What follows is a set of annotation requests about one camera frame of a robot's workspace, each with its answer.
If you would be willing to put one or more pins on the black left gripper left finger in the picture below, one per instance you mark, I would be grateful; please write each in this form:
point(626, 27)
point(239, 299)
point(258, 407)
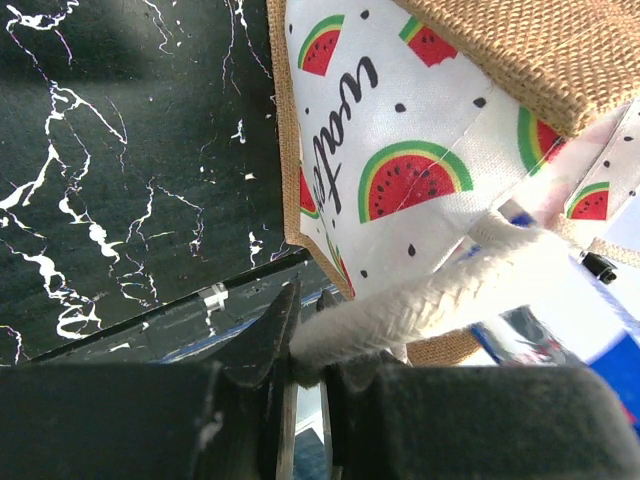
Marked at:
point(228, 416)

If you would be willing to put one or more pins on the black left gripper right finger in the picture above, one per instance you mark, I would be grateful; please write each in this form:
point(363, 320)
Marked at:
point(539, 412)

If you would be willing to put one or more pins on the watermelon print canvas bag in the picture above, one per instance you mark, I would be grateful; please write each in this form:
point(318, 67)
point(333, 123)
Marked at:
point(443, 160)

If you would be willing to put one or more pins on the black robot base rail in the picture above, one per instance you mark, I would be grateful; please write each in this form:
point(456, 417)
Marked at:
point(200, 323)

